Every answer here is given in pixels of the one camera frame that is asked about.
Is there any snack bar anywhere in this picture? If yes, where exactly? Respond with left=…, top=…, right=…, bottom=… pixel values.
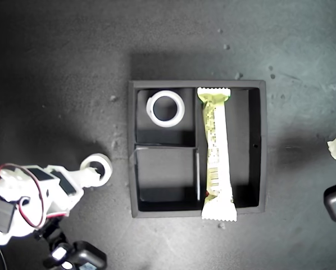
left=196, top=87, right=238, bottom=223

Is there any arm black camera mount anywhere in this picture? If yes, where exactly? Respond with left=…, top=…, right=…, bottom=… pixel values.
left=34, top=216, right=73, bottom=270

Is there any small white tape roll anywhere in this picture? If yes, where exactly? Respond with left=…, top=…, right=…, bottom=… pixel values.
left=79, top=153, right=113, bottom=188

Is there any red servo wire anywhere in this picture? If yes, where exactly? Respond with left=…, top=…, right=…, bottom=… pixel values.
left=0, top=164, right=45, bottom=229

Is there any thin black cable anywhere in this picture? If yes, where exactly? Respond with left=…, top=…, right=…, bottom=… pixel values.
left=0, top=244, right=8, bottom=270

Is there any black tray with wells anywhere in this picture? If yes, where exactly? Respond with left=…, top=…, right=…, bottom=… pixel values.
left=128, top=80, right=267, bottom=219

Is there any large white tape roll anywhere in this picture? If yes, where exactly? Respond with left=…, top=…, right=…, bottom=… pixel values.
left=146, top=90, right=185, bottom=128

